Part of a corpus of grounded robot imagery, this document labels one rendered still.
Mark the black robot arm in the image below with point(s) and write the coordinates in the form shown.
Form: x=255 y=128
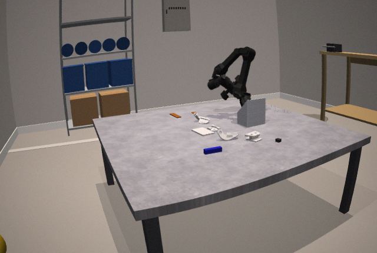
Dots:
x=239 y=90

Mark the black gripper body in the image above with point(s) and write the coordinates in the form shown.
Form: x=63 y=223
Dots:
x=229 y=87

